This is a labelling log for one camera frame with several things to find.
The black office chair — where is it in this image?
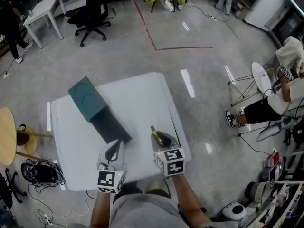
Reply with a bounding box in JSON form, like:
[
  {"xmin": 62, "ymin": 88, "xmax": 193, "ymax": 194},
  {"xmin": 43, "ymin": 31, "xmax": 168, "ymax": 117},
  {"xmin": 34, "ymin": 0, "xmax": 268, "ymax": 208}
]
[{"xmin": 64, "ymin": 0, "xmax": 117, "ymax": 48}]

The white rounded robot head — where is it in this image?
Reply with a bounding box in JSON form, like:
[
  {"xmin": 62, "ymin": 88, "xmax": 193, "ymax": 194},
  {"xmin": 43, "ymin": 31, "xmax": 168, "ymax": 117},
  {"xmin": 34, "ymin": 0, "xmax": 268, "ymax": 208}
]
[{"xmin": 222, "ymin": 201, "xmax": 247, "ymax": 222}]

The person's right forearm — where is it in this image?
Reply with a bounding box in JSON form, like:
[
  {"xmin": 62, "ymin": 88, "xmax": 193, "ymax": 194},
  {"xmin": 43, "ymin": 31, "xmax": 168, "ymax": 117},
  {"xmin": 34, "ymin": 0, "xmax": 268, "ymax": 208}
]
[{"xmin": 171, "ymin": 173, "xmax": 210, "ymax": 226}]

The person's left forearm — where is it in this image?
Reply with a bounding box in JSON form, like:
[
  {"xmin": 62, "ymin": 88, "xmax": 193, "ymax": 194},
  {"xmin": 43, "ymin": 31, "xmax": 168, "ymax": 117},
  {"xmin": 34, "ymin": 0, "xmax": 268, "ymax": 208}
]
[{"xmin": 90, "ymin": 191, "xmax": 115, "ymax": 228}]

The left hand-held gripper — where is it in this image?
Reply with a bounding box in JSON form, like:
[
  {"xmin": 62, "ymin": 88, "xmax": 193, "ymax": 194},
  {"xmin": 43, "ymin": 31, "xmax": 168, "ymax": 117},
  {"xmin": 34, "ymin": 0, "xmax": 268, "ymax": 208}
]
[{"xmin": 96, "ymin": 140, "xmax": 128, "ymax": 194}]

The round white wire-leg table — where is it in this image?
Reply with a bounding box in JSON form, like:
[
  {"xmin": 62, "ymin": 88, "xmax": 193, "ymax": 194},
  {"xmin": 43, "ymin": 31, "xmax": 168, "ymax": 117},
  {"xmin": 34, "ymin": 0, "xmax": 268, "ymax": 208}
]
[{"xmin": 228, "ymin": 62, "xmax": 273, "ymax": 107}]

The yellow marker pen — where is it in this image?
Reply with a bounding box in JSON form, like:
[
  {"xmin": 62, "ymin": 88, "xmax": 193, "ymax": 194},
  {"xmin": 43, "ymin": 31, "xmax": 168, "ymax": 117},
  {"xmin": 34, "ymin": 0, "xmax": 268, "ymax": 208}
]
[{"xmin": 148, "ymin": 118, "xmax": 164, "ymax": 145}]

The black chair base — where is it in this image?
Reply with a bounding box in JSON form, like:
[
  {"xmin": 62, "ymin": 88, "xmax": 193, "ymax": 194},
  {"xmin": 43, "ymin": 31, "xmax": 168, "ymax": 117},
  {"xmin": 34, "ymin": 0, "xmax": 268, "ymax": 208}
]
[{"xmin": 0, "ymin": 169, "xmax": 28, "ymax": 209}]

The white desk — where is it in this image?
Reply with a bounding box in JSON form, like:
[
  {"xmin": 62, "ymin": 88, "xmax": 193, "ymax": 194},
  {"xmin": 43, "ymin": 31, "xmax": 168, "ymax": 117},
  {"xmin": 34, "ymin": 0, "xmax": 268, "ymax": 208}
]
[{"xmin": 23, "ymin": 0, "xmax": 65, "ymax": 49}]

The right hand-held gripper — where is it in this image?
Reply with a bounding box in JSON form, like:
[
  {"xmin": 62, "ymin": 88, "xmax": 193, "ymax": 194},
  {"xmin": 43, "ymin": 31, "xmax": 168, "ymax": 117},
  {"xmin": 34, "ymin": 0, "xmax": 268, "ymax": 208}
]
[{"xmin": 150, "ymin": 131, "xmax": 186, "ymax": 177}]

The black bag with cables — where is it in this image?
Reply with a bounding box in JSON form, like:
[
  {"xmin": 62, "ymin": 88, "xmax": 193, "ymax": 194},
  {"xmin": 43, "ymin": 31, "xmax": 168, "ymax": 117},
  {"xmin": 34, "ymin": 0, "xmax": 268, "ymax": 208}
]
[{"xmin": 20, "ymin": 159, "xmax": 66, "ymax": 187}]

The person's grey shirt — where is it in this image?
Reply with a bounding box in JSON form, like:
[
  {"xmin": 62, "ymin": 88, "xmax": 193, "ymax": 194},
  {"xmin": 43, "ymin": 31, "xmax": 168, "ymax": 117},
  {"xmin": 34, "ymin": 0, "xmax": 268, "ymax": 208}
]
[{"xmin": 110, "ymin": 193, "xmax": 238, "ymax": 228}]

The dark green box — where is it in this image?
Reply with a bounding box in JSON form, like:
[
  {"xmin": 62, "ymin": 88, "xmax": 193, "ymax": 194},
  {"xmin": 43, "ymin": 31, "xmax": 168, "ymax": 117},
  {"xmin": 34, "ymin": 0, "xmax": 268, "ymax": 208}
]
[{"xmin": 67, "ymin": 76, "xmax": 107, "ymax": 123}]

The black rectangular box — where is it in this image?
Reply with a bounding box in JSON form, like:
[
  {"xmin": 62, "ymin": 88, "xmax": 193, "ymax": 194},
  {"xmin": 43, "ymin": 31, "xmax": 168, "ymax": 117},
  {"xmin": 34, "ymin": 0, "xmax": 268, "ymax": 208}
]
[{"xmin": 89, "ymin": 105, "xmax": 133, "ymax": 144}]

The round wooden side table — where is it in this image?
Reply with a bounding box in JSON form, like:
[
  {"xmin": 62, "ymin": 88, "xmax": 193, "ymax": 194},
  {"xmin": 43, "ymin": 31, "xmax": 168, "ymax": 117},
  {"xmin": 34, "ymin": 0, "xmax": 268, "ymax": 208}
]
[{"xmin": 0, "ymin": 107, "xmax": 54, "ymax": 166}]

